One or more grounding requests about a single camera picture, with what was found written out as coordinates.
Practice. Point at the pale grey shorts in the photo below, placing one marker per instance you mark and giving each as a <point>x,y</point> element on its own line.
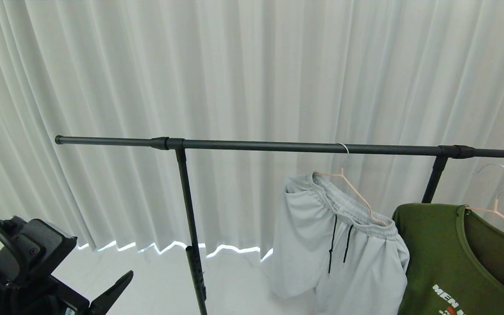
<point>335,245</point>

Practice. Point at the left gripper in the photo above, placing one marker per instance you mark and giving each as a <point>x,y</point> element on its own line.
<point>29,295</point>

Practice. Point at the pink clothes hanger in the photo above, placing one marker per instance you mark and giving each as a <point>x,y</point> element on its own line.
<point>357,192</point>
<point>497,205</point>

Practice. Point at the green garment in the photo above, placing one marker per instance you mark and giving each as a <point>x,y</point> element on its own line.
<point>453,262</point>

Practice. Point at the black clothes rack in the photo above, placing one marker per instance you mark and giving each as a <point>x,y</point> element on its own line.
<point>278,146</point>

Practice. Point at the white curtain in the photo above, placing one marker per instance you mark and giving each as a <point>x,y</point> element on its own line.
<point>234,65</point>

